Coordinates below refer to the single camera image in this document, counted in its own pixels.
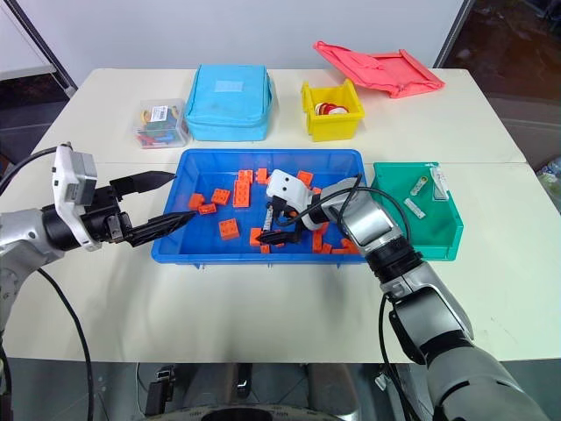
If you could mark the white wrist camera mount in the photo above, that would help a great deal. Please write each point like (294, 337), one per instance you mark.
(285, 186)
(66, 175)

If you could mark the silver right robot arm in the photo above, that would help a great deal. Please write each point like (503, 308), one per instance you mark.
(372, 219)

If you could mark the black clamp bracket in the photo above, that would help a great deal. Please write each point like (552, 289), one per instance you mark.
(158, 390)
(244, 380)

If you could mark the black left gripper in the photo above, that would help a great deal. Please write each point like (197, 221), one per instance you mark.
(98, 210)

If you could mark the red plastic lid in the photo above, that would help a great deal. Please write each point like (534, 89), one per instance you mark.
(385, 70)

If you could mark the plastic bottles pack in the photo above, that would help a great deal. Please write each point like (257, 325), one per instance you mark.
(550, 173)

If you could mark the white round token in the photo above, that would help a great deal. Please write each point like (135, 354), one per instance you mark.
(337, 112)

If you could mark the white barcode label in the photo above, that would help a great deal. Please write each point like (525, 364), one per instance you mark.
(160, 112)

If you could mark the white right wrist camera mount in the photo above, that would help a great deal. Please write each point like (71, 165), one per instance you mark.
(285, 186)

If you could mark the white battery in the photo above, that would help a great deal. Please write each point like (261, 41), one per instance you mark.
(415, 208)
(418, 186)

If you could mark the clear plastic parts box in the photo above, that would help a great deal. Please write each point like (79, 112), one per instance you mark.
(160, 131)

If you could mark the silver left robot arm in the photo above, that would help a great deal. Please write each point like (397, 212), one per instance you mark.
(22, 232)

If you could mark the green plastic bin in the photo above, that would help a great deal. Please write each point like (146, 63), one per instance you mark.
(396, 237)

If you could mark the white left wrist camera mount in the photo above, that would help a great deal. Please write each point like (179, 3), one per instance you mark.
(66, 175)

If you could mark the grey metal frame post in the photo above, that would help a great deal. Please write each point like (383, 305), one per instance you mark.
(453, 33)
(44, 46)

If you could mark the red round token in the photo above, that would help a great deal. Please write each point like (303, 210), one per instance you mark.
(324, 108)

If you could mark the light blue fabric pouch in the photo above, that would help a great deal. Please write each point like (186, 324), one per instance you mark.
(228, 109)

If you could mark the white clear plastic packet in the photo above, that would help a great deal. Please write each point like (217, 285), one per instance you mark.
(440, 184)

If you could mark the yellow plastic bin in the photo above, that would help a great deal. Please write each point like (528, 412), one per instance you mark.
(333, 127)

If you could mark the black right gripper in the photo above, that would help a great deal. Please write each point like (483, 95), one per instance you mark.
(296, 230)

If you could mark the blue plastic bin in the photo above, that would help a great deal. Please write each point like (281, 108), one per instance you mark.
(206, 245)

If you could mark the long orange toy brick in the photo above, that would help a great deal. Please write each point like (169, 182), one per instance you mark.
(241, 194)

